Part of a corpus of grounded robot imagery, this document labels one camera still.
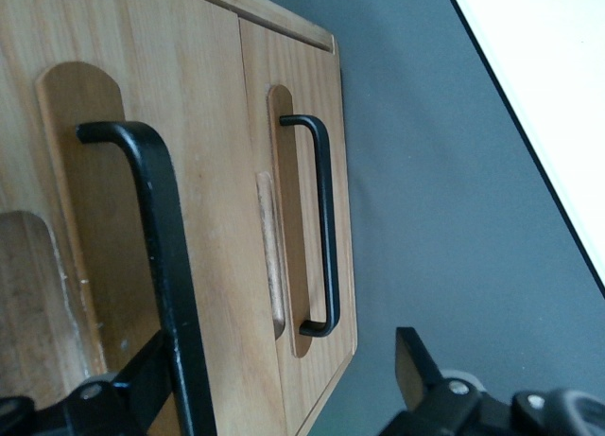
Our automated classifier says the white rectangular tray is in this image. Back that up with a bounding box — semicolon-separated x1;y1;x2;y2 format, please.
442;0;605;300

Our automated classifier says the black metal drawer handle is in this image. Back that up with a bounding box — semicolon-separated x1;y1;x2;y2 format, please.
76;121;215;436
278;114;342;338

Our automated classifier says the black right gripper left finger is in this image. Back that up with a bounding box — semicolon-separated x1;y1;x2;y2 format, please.
65;334;174;436

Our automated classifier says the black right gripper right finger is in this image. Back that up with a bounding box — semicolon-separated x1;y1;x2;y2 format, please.
377;326;516;436

